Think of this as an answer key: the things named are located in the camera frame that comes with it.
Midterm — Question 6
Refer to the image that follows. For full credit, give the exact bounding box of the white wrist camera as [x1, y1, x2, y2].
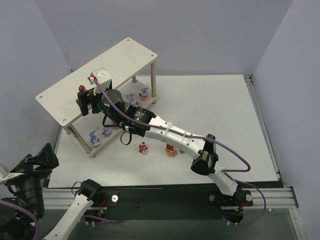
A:
[87, 67, 112, 89]
[0, 163, 23, 185]

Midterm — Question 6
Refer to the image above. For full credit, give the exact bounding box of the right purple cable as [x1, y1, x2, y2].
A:
[91, 76, 267, 226]

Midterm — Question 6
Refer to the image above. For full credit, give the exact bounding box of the purple bunny with blue bow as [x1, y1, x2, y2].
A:
[89, 130, 101, 148]

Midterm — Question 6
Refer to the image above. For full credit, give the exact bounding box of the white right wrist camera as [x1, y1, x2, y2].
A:
[87, 67, 112, 89]

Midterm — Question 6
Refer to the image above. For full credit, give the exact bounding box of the pink striped bear with strawberry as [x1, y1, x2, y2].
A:
[78, 85, 86, 92]

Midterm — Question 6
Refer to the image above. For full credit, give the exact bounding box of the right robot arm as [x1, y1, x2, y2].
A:
[76, 85, 238, 196]

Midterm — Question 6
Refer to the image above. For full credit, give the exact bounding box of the pink bear with strawberry hat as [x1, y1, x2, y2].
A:
[138, 141, 148, 155]

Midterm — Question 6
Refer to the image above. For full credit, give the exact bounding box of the small purple bunny figure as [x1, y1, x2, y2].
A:
[102, 127, 112, 138]

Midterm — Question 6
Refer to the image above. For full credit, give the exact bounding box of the aluminium frame rail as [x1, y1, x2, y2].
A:
[43, 186, 299, 209]

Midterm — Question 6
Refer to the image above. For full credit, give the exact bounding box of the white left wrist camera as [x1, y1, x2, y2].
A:
[0, 163, 23, 185]

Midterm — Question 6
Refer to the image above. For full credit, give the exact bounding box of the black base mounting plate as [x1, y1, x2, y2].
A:
[78, 179, 253, 221]

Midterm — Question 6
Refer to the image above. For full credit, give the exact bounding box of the white wooden two-tier shelf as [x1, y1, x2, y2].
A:
[36, 37, 158, 158]

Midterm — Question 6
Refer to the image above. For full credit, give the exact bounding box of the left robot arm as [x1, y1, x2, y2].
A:
[0, 143, 102, 240]

